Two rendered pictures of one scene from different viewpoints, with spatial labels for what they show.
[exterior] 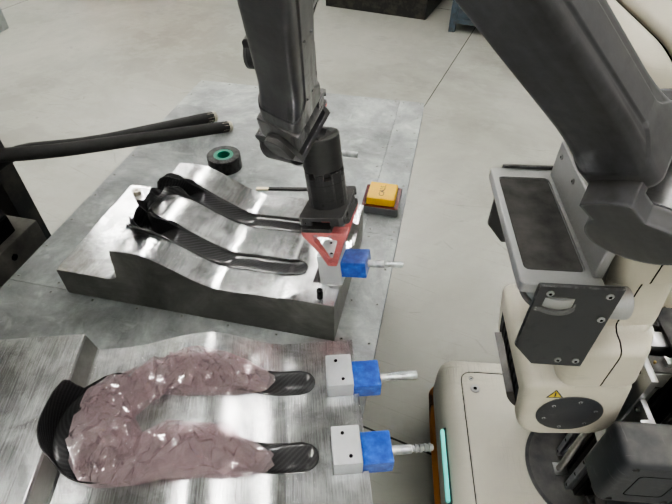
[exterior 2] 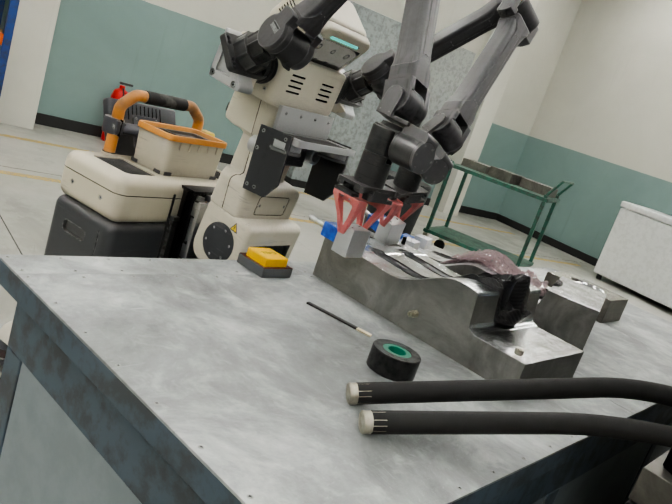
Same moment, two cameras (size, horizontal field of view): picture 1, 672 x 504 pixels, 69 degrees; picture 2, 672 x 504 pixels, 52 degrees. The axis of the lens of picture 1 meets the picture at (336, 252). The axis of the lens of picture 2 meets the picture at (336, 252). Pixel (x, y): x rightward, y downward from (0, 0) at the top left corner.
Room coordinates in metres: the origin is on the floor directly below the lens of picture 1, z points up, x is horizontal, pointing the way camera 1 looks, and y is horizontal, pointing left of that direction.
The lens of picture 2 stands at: (1.99, 0.59, 1.20)
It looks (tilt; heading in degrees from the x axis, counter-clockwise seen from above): 14 degrees down; 206
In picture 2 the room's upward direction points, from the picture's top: 19 degrees clockwise
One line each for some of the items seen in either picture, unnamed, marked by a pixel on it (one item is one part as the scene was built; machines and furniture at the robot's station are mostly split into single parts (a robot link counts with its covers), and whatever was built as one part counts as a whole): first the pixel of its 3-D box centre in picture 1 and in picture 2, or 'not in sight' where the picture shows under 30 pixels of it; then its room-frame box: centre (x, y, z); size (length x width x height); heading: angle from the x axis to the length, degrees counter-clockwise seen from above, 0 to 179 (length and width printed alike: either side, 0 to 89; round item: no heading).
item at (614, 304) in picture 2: not in sight; (583, 296); (-0.11, 0.38, 0.84); 0.20 x 0.15 x 0.07; 77
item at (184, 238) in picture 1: (219, 223); (453, 269); (0.66, 0.21, 0.92); 0.35 x 0.16 x 0.09; 77
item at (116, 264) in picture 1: (217, 238); (448, 294); (0.68, 0.22, 0.87); 0.50 x 0.26 x 0.14; 77
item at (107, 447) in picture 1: (170, 410); (499, 265); (0.32, 0.21, 0.90); 0.26 x 0.18 x 0.08; 95
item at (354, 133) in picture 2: not in sight; (341, 102); (-4.64, -3.17, 0.98); 1.00 x 0.47 x 1.95; 156
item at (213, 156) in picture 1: (224, 160); (393, 360); (1.01, 0.27, 0.82); 0.08 x 0.08 x 0.04
